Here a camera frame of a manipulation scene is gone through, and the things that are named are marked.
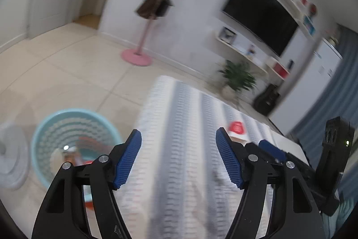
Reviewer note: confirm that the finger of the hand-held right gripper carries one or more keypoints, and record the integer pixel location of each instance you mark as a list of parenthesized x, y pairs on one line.
[(272, 150)]

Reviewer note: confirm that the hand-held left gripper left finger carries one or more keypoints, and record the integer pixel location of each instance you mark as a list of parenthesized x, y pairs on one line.
[(127, 160)]

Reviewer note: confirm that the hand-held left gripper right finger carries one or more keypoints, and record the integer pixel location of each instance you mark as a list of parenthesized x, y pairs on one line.
[(229, 160)]

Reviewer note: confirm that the teal plastic basket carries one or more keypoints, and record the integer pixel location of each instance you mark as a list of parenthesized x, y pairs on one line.
[(70, 121)]

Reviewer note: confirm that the red white small box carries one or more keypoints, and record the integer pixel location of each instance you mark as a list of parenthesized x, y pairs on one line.
[(237, 127)]

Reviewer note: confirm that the black bag on floor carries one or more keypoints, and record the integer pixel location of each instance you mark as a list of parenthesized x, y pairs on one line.
[(265, 100)]

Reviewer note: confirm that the grey striped tablecloth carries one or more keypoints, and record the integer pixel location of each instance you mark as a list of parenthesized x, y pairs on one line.
[(179, 143)]

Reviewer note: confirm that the white refrigerator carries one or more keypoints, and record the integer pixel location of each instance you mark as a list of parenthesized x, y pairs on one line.
[(307, 82)]

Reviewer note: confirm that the red and white storage box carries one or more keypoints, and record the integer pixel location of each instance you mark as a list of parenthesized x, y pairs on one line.
[(279, 69)]

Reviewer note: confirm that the potted green plant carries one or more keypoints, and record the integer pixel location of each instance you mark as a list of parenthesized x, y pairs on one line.
[(237, 76)]

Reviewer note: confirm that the small colourful figurine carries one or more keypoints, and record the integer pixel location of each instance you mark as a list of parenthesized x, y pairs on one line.
[(251, 50)]

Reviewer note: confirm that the white fan base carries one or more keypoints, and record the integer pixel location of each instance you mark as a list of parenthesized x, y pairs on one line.
[(11, 160)]

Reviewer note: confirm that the framed butterfly picture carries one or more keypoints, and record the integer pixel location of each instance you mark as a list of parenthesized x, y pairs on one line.
[(227, 35)]

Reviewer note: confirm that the blue picture card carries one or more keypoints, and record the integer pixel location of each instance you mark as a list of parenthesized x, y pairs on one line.
[(309, 24)]

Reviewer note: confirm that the pink coat rack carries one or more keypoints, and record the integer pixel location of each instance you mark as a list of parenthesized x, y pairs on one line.
[(145, 31)]

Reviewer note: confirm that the black flat screen television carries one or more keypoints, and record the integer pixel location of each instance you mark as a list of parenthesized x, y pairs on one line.
[(260, 15)]

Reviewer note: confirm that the red round ornament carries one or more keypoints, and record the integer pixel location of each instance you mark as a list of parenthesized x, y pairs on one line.
[(313, 9)]

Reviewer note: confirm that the brown handbag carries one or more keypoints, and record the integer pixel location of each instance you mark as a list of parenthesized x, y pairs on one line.
[(146, 8)]

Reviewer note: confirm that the black handbag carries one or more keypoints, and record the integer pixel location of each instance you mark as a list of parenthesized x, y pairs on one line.
[(165, 6)]

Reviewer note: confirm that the curved white wall shelf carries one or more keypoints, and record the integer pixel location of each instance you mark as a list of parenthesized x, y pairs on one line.
[(240, 52)]

